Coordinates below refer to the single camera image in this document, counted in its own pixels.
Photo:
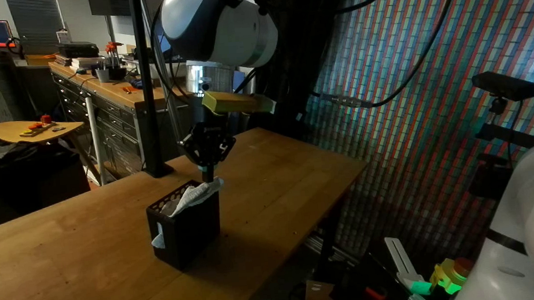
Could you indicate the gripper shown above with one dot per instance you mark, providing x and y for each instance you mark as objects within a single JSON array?
[{"x": 206, "y": 128}]

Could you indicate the white towel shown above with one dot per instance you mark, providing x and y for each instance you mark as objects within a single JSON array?
[{"x": 194, "y": 194}]

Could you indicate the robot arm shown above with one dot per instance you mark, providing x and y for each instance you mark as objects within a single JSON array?
[{"x": 234, "y": 33}]

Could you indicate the black basket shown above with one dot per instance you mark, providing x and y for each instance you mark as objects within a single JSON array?
[{"x": 190, "y": 232}]

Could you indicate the black pole stand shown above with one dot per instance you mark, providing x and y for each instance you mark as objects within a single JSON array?
[{"x": 146, "y": 83}]

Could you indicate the wooden workbench with drawers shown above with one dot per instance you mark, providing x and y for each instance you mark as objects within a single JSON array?
[{"x": 111, "y": 114}]

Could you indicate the white pole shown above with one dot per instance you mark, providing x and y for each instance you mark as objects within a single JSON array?
[{"x": 95, "y": 139}]

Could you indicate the grey cup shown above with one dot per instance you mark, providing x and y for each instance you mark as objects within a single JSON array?
[{"x": 102, "y": 75}]

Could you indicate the black box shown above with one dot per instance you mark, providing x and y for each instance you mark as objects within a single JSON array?
[{"x": 78, "y": 49}]

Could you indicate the black bag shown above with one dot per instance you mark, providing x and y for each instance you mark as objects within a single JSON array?
[{"x": 31, "y": 175}]

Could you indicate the brown cardboard box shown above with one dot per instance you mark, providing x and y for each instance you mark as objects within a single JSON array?
[{"x": 320, "y": 294}]

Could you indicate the round wooden table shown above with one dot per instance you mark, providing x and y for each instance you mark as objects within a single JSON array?
[{"x": 13, "y": 132}]

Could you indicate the window blind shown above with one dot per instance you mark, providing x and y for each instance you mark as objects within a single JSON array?
[{"x": 37, "y": 22}]

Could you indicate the white plastic bracket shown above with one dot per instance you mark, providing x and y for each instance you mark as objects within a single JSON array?
[{"x": 401, "y": 263}]

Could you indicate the camera on mount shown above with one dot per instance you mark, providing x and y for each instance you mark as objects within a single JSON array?
[{"x": 505, "y": 86}]

